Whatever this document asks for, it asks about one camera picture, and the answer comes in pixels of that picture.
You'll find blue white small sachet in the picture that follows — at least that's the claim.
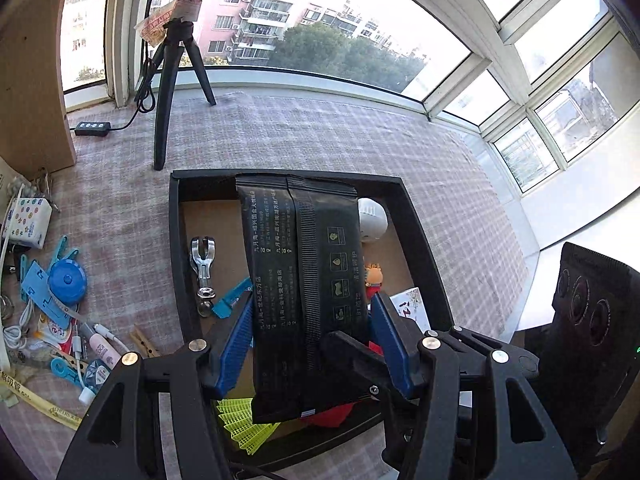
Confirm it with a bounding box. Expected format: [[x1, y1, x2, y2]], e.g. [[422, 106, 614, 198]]
[[84, 360, 114, 391]]

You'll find star-printed tissue pack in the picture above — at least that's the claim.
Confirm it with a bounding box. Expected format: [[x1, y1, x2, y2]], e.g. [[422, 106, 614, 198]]
[[0, 196, 54, 250]]

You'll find pink lettered snack sachet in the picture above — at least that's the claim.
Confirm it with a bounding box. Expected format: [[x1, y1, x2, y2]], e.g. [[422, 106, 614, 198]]
[[35, 317, 76, 346]]

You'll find silver metal clip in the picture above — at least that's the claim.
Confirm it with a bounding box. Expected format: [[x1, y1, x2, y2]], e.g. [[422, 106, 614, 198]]
[[32, 167, 61, 214]]

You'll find pink paper tag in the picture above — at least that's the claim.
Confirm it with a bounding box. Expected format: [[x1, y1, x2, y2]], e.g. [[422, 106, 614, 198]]
[[136, 0, 201, 46]]

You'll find yellow strip packet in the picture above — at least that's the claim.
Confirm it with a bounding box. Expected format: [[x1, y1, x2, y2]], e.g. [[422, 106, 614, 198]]
[[0, 370, 82, 431]]

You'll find black power cable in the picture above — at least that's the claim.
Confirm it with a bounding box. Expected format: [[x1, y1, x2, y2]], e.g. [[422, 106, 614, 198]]
[[102, 0, 162, 132]]

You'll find pink checked tablecloth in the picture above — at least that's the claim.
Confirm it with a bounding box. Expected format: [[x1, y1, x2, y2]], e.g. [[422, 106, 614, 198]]
[[0, 91, 542, 480]]

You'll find silver metal tool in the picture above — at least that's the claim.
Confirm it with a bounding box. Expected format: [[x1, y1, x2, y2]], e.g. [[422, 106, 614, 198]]
[[190, 236, 220, 318]]

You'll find small pink bottle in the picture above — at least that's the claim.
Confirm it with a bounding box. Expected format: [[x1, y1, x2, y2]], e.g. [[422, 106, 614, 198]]
[[82, 324, 126, 369]]

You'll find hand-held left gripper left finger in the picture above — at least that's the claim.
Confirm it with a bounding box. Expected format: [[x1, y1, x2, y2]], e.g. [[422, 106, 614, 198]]
[[55, 292, 256, 480]]

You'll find light wooden board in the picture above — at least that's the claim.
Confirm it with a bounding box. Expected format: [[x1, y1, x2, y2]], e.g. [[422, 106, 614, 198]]
[[0, 0, 77, 181]]

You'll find blue clothespin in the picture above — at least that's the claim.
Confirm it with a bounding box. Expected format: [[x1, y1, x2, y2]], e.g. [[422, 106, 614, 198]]
[[212, 277, 254, 320], [47, 235, 82, 267]]

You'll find black tripod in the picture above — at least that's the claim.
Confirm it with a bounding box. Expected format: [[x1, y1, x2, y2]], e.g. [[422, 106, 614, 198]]
[[150, 0, 217, 171]]

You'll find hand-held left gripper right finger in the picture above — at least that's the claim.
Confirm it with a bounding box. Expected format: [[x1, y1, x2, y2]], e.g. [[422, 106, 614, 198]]
[[369, 291, 581, 480]]

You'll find deer keychain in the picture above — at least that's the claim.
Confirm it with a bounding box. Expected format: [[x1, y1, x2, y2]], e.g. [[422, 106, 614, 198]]
[[362, 262, 385, 306]]

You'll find black foil packet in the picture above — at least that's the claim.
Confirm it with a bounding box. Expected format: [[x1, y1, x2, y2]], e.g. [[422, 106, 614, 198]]
[[235, 172, 374, 424]]

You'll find white window frame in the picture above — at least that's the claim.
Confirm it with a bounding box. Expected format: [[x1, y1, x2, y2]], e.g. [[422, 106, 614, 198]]
[[55, 0, 640, 241]]

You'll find yellow-green plastic mesh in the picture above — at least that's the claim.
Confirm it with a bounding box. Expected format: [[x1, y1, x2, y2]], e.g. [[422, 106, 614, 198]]
[[215, 397, 284, 456]]

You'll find white adapter cable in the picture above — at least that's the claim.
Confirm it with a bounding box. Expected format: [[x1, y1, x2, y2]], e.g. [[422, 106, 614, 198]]
[[70, 322, 132, 357]]

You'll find white coiled cable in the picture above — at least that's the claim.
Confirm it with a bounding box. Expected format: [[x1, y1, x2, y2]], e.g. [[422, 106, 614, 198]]
[[2, 300, 36, 351]]

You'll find black cardboard tray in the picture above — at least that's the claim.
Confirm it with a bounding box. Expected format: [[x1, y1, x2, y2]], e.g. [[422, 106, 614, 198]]
[[168, 169, 473, 467]]

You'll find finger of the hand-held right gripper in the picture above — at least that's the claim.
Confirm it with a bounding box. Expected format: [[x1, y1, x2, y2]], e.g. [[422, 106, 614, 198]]
[[425, 324, 543, 377], [321, 330, 397, 406]]

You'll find light blue card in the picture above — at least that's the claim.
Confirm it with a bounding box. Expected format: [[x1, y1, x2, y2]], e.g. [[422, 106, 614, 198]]
[[20, 260, 74, 331]]

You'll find wooden clothespin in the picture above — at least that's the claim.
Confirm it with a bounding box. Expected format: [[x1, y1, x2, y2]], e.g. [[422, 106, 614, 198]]
[[129, 325, 162, 360]]

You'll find red pouch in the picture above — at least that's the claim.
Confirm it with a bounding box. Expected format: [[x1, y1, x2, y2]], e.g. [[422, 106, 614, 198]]
[[299, 399, 359, 429]]

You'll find white printed box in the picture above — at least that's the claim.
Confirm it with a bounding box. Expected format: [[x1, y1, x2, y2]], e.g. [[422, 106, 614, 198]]
[[389, 287, 435, 334]]

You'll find white round device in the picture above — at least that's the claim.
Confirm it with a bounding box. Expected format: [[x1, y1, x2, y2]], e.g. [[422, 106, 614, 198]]
[[357, 197, 389, 247]]

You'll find blue round tape measure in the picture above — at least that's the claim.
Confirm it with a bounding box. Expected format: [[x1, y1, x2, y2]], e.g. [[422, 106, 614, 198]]
[[48, 260, 89, 318]]

